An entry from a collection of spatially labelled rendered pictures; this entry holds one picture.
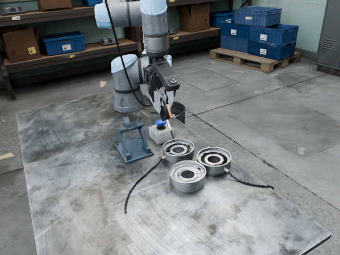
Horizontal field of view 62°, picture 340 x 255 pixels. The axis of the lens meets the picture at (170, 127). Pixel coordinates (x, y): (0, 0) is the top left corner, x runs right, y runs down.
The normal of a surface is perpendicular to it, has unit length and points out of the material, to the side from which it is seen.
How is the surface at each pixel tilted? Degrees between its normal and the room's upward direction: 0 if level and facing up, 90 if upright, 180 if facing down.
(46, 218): 0
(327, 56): 90
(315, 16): 90
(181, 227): 0
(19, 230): 0
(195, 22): 91
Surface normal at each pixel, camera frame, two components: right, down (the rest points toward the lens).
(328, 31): -0.87, 0.28
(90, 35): 0.48, 0.39
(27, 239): -0.06, -0.87
